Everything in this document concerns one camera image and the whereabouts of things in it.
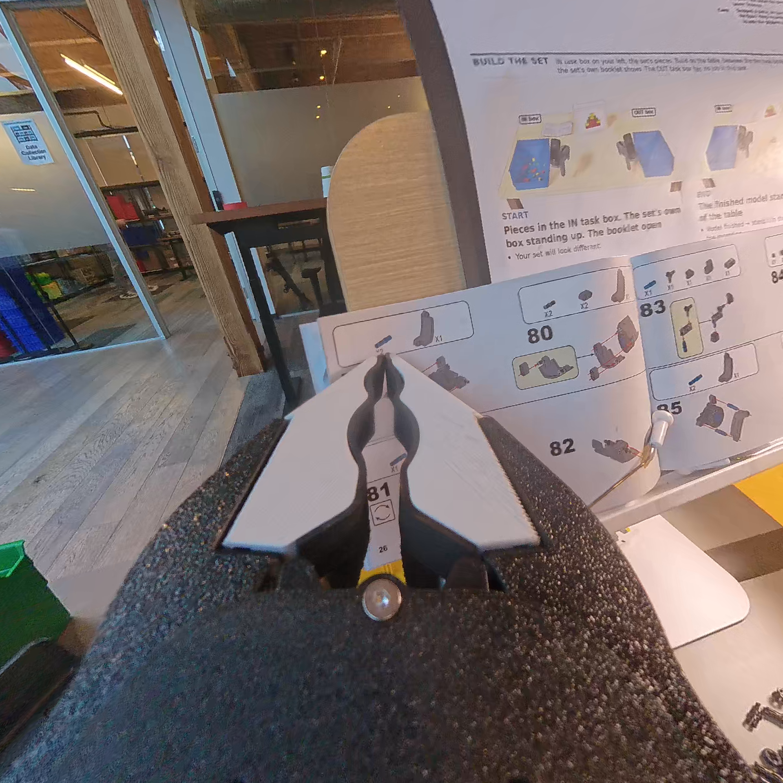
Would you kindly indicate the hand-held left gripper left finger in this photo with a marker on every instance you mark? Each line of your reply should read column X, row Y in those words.
column 293, row 483

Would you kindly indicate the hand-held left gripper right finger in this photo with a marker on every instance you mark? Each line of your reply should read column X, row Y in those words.
column 471, row 477

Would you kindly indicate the instruction booklet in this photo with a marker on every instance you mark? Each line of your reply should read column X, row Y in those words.
column 550, row 391

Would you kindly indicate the white printed task sheet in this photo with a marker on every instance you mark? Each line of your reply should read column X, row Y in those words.
column 612, row 92

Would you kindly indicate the white booklet stand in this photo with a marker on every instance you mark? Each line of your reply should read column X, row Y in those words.
column 685, row 581

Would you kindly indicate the dark wooden high table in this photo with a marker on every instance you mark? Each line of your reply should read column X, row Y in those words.
column 269, row 217

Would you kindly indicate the rounded wooden divider panel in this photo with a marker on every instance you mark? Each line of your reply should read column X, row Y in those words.
column 391, row 214

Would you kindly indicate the wooden pillar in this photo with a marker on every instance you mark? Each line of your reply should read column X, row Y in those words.
column 177, row 214

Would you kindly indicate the green plastic bin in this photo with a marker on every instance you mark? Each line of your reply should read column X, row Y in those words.
column 24, row 612

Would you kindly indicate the rack of blue bins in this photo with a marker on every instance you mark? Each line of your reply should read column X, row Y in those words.
column 24, row 318

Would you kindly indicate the black backing board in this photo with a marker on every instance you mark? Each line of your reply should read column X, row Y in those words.
column 452, row 153

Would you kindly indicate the pile of small brick pieces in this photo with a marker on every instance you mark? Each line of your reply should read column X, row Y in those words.
column 758, row 715

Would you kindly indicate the paper sign on glass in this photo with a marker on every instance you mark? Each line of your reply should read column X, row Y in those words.
column 27, row 142

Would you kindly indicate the ceiling light strip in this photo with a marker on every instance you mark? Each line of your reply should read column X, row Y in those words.
column 92, row 73

